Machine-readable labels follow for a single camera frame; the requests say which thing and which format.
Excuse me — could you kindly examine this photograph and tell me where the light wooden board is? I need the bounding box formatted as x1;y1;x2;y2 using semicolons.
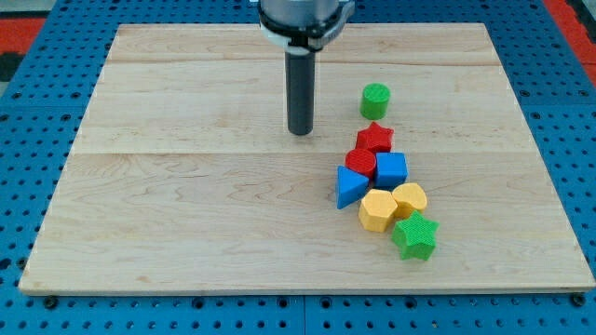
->
19;23;595;296

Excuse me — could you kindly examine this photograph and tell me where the yellow hexagon block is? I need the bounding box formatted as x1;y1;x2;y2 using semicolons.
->
359;189;398;233

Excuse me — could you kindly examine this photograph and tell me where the blue cube block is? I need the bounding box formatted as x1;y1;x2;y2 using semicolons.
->
374;152;409;188

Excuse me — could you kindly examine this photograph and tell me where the green star block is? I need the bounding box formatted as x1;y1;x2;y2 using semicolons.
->
391;210;440;261

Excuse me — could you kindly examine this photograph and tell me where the red star block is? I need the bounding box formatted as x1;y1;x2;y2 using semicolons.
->
355;122;394;154

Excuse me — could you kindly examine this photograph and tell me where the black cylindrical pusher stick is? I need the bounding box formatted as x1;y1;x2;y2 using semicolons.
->
285;53;316;136

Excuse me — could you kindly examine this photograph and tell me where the green cylinder block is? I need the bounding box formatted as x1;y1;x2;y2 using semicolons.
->
359;83;391;120

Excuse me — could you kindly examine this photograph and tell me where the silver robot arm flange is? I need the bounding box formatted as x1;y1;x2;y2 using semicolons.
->
257;0;356;55

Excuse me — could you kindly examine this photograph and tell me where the blue triangle block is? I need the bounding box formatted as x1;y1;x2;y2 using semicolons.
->
335;166;369;209

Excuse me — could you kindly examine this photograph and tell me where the red cylinder block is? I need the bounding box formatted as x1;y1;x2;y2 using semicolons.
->
345;149;376;179

